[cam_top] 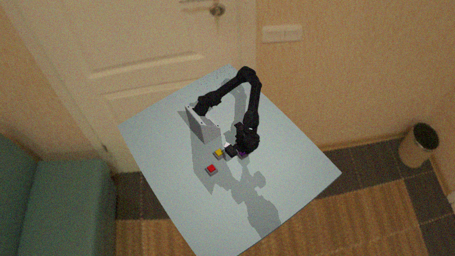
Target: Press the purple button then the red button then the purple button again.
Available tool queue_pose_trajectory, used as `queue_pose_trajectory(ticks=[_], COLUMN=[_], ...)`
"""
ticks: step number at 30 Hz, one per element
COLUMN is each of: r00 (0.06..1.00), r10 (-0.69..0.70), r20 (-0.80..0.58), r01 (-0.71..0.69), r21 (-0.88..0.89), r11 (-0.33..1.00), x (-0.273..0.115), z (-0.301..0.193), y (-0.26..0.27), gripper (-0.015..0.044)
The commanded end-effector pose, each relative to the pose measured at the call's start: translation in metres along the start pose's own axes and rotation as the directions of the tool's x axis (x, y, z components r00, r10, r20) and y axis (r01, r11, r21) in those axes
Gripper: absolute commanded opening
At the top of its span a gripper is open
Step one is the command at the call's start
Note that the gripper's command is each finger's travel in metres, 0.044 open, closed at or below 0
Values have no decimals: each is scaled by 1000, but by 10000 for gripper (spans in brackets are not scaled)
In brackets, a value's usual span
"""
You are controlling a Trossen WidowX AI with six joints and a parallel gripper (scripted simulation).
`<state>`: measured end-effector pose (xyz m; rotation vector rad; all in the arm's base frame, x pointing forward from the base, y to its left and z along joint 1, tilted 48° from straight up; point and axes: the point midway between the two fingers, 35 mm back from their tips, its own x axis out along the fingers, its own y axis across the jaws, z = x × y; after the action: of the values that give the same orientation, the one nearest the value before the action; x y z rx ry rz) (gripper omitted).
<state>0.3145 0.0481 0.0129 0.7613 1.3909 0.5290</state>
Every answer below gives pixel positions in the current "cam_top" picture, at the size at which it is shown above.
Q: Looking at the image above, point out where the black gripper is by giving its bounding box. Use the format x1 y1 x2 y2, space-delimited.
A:
225 134 260 158

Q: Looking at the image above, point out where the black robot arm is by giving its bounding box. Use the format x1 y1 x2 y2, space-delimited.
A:
192 66 262 155

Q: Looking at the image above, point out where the red button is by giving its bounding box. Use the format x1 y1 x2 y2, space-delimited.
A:
205 164 218 176

